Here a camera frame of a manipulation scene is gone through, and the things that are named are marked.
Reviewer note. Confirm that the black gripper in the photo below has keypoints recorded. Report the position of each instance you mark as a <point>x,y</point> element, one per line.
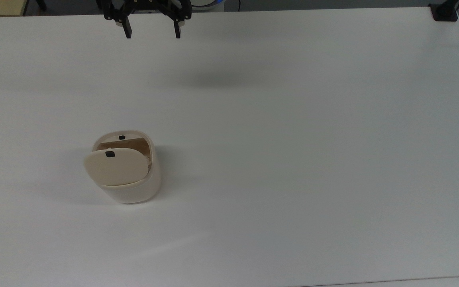
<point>146,4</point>

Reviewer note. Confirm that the cream trash bin lid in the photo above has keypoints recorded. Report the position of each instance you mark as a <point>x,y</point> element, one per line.
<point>116,167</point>

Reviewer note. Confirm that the cream plastic trash bin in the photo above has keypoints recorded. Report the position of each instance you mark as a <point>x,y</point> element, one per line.
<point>142,187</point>

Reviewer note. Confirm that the black furniture leg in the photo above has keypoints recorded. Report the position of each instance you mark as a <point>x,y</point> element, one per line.
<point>41,4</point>

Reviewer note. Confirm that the black table clamp mount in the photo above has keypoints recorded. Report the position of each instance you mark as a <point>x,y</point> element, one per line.
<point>444,11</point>

